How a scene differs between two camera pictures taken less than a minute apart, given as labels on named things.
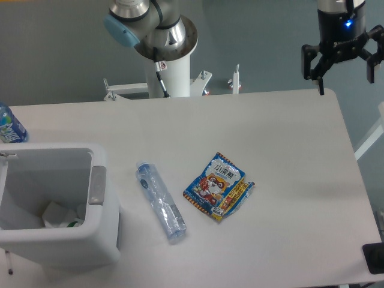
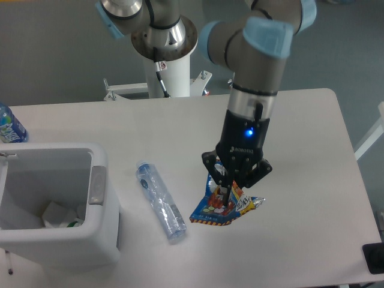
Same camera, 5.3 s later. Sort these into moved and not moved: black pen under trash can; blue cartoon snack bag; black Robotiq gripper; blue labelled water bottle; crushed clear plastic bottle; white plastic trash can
Moved: blue cartoon snack bag; black Robotiq gripper
Not moved: black pen under trash can; white plastic trash can; blue labelled water bottle; crushed clear plastic bottle
